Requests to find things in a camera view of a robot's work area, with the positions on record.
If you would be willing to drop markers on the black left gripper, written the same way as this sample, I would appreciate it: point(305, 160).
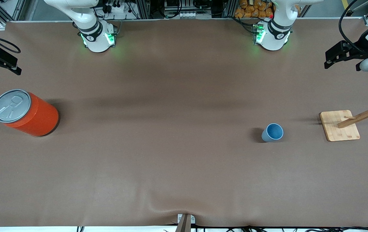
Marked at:
point(361, 48)

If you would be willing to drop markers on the light blue plastic cup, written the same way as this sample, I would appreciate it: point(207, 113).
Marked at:
point(272, 132)

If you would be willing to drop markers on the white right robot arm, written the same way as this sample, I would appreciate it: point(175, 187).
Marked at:
point(95, 35)

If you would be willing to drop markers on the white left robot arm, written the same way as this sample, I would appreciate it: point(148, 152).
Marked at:
point(277, 35)

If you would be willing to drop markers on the wooden cup rack with base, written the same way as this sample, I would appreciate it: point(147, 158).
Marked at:
point(338, 127)

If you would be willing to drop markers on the orange can with silver lid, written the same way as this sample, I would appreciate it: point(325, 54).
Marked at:
point(35, 119)

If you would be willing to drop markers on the orange snack packets pile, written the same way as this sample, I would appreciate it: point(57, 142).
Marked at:
point(254, 8)

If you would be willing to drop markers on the white power strip with plugs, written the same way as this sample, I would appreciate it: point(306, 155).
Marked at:
point(116, 8)

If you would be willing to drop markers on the long white power strip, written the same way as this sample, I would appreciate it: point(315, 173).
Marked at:
point(194, 14)

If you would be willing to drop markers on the brown table mat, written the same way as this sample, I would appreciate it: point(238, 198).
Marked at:
point(184, 161)

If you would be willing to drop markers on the aluminium frame post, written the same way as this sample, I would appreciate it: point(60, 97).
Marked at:
point(142, 9)

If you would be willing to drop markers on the metal clamp bracket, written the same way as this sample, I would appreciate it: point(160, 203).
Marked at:
point(193, 219)

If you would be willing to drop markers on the brown camera post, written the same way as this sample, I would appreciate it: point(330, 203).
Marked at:
point(184, 225)

